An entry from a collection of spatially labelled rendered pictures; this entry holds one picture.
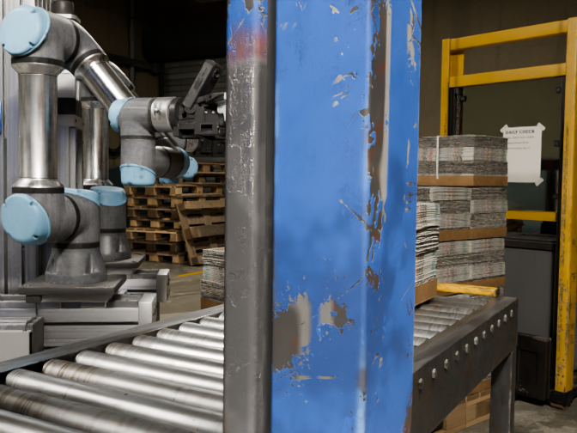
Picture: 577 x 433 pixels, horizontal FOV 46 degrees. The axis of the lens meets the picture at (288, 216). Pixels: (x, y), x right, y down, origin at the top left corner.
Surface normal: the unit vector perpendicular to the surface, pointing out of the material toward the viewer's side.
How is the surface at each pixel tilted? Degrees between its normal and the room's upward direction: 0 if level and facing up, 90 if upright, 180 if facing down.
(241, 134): 90
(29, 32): 83
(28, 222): 98
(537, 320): 90
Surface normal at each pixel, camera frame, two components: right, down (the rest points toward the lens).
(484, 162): 0.67, 0.04
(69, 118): 0.11, 0.05
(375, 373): 0.87, 0.04
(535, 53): -0.50, 0.04
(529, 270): -0.74, 0.03
